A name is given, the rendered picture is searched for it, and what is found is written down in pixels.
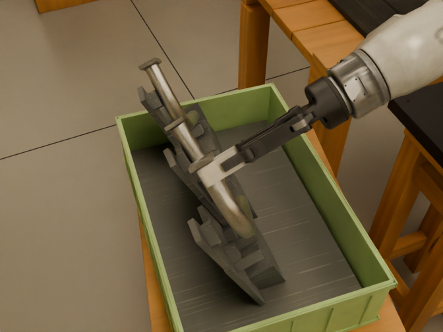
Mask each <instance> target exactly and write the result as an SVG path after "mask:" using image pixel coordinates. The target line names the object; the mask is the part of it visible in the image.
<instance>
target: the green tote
mask: <svg viewBox="0 0 443 332"><path fill-rule="evenodd" d="M195 103H199V105H200V107H201V109H202V111H203V113H204V115H205V116H206V118H207V121H208V123H209V125H210V126H211V127H212V129H213V131H214V132H217V131H220V130H225V129H229V128H234V127H237V126H243V125H247V124H251V123H256V122H259V121H265V120H267V121H268V124H270V123H272V122H274V120H275V119H277V118H278V117H280V116H282V115H283V114H285V113H287V112H288V110H289V108H288V106H287V104H286V102H285V101H284V99H283V98H282V96H281V94H280V93H279V92H278V89H277V88H276V87H275V85H274V83H269V84H263V85H260V86H255V87H251V88H245V89H242V90H236V91H233V92H227V93H224V94H218V95H214V96H209V97H204V98H200V99H194V100H190V101H185V102H182V103H180V105H181V107H182V108H183V110H184V109H186V108H188V107H190V106H192V105H194V104H195ZM115 121H116V124H117V128H118V131H119V135H120V139H121V145H122V148H123V154H124V158H123V159H124V162H125V166H126V169H127V173H128V176H129V180H130V183H131V187H132V190H133V194H134V198H135V202H136V206H137V208H138V212H139V216H140V220H141V222H142V227H143V229H144V234H145V237H146V241H147V243H148V248H149V251H150V255H151V258H152V262H153V264H154V269H155V272H156V276H157V279H158V283H159V286H160V290H161V293H162V297H163V301H164V304H165V309H166V311H167V316H168V318H169V322H170V326H171V330H172V332H184V331H183V327H182V324H181V320H180V317H179V313H178V311H177V307H176V304H175V300H174V297H173V293H172V291H171V287H170V284H169V280H168V278H167V273H166V270H165V267H164V264H163V260H162V256H161V253H160V249H159V246H158V243H157V240H156V236H155V233H154V229H153V226H152V222H151V220H150V216H149V213H148V209H147V207H146V202H145V200H144V196H143V193H142V189H141V186H140V183H139V179H138V176H137V173H136V169H135V166H134V162H133V159H132V155H131V152H132V151H135V150H141V149H144V148H149V147H152V146H157V145H160V144H166V143H169V142H170V141H169V139H168V138H167V136H166V134H165V133H164V131H163V130H162V129H161V128H160V127H159V125H158V124H157V122H156V121H155V120H154V119H153V118H152V116H151V115H150V114H149V112H147V110H145V111H139V112H136V113H130V114H127V115H121V116H118V117H115ZM281 146H282V148H283V150H284V152H285V154H286V155H287V157H288V159H289V160H290V162H291V164H292V166H293V168H294V170H295V171H296V173H297V174H298V176H299V178H300V179H301V182H302V183H303V185H304V187H305V189H306V190H307V192H308V194H309V196H310V198H311V199H312V201H313V203H314V204H315V206H316V208H317V210H318V212H319V214H320V215H321V217H322V218H323V220H324V222H325V224H326V226H327V228H328V229H329V231H330V233H331V234H332V236H333V238H334V240H335V242H336V243H337V245H338V247H339V248H340V250H341V252H342V254H343V256H344V258H345V259H346V261H347V263H348V264H349V266H350V268H351V270H352V272H353V273H354V275H355V276H356V278H357V280H358V282H359V284H360V286H361V287H362V289H360V290H356V291H353V292H350V293H347V294H344V295H341V296H337V297H335V298H331V299H329V300H325V301H322V302H319V303H316V304H313V305H310V306H306V307H304V308H300V309H298V310H294V311H291V312H288V313H285V314H282V315H279V316H275V317H272V318H269V319H265V320H263V321H259V322H256V323H253V324H250V325H247V326H244V327H240V328H238V329H234V330H232V331H228V332H348V331H351V330H354V329H357V328H360V327H362V326H365V325H368V324H371V323H374V322H375V321H378V320H380V316H379V315H378V313H379V311H380V309H381V307H382V305H383V303H384V301H385V299H386V297H387V295H388V293H389V291H390V290H391V289H394V288H396V287H397V285H398V282H397V281H396V279H395V277H394V276H393V274H392V272H391V271H390V269H389V268H388V266H387V265H386V263H385V261H384V260H383V258H382V256H381V255H380V253H379V252H378V250H377V249H376V247H375V245H374V244H373V242H372V240H371V239H370V237H369V236H368V234H367V232H366V231H365V229H364V228H363V226H362V224H361V223H360V221H359V220H358V218H357V216H356V215H355V213H354V212H353V210H352V209H351V207H350V205H349V204H348V202H347V200H346V199H345V197H344V196H343V194H342V193H341V190H340V189H339V188H338V186H337V184H336V183H335V181H334V179H333V178H332V176H331V174H330V173H329V172H328V170H327V168H326V167H325V165H324V164H323V162H322V160H321V159H320V157H319V155H318V154H317V152H316V150H315V149H314V148H313V146H312V144H311V143H310V141H309V139H308V138H307V136H306V134H305V133H303V134H301V135H299V136H297V137H295V138H294V139H292V140H290V141H288V142H286V143H285V144H283V145H281Z"/></svg>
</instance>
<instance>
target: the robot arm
mask: <svg viewBox="0 0 443 332"><path fill-rule="evenodd" d="M326 74H327V77H326V76H322V77H320V78H319V79H317V80H315V81H314V82H312V83H310V84H309V85H307V86H306V87H305V95H306V97H307V99H308V101H309V103H308V104H307V105H304V106H302V107H300V106H299V105H298V106H297V105H296V106H294V107H292V108H291V109H289V110H288V112H287V113H285V114H283V115H282V116H280V117H278V118H276V119H275V120H274V122H272V123H270V124H269V125H267V126H265V127H264V128H262V129H260V130H259V131H258V132H255V133H254V134H252V135H251V136H249V137H248V138H246V139H243V140H241V142H240V143H236V144H235V145H234V146H233V147H231V148H229V149H228V150H226V151H224V152H223V153H221V154H219V155H217V156H216V157H214V160H213V161H212V162H210V163H209V164H207V165H205V166H203V167H202V168H200V169H199V170H197V173H198V175H199V177H200V178H201V180H202V181H203V183H204V185H205V186H206V188H208V187H210V186H212V185H213V184H215V183H217V182H218V181H220V180H222V179H223V178H225V177H226V176H228V175H230V174H232V173H234V172H235V171H237V170H238V169H240V168H241V167H244V166H245V165H246V164H247V163H253V162H255V161H256V160H257V159H259V158H260V157H262V156H264V155H266V154H267V153H269V152H271V151H272V150H274V149H276V148H278V147H280V146H281V145H283V144H285V143H286V142H288V141H290V140H292V139H294V138H295V137H297V136H299V135H301V134H303V133H306V132H308V131H310V130H311V129H312V126H311V124H313V123H315V122H316V121H317V120H320V122H321V123H322V124H323V125H324V126H325V127H326V128H327V129H329V130H332V129H333V128H335V127H337V126H338V125H340V124H342V123H344V122H345V121H347V120H349V117H350V116H352V117H353V118H354V119H360V118H361V117H363V116H365V115H366V114H368V113H370V112H371V111H373V110H375V109H377V108H378V107H380V106H383V105H385V104H386V103H387V102H388V101H390V100H392V99H394V98H397V97H400V96H405V95H408V94H410V93H412V92H414V91H416V90H418V89H420V88H422V87H424V86H426V85H427V84H430V83H431V82H433V81H435V80H436V79H438V78H440V77H441V76H442V75H443V0H429V1H427V2H426V3H425V4H424V5H423V6H422V7H419V8H418V9H415V10H414V11H411V12H410V13H407V14H405V15H401V14H395V15H394V16H392V17H391V18H389V19H388V20H387V21H386V22H384V23H383V24H381V25H380V26H379V27H377V28H376V29H374V30H373V31H372V32H370V33H369V34H368V35H367V36H366V38H365V39H364V40H363V41H362V42H361V43H360V44H359V45H358V46H357V47H356V48H355V49H354V51H353V52H351V53H350V54H349V55H348V56H346V57H344V58H343V59H341V60H340V62H337V64H336V65H334V66H332V67H331V68H327V70H326Z"/></svg>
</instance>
